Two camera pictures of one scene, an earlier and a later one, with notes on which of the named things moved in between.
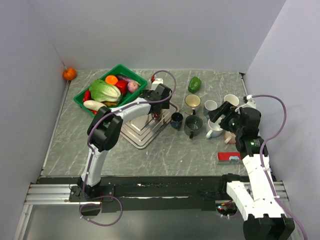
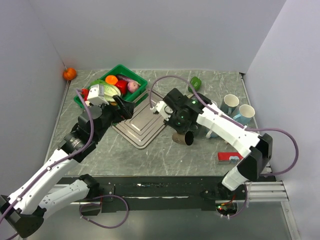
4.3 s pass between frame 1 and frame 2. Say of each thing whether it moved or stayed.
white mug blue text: stayed
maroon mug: moved
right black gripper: moved
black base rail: stayed
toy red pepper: stayed
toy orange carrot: stayed
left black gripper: moved
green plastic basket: stayed
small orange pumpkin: stayed
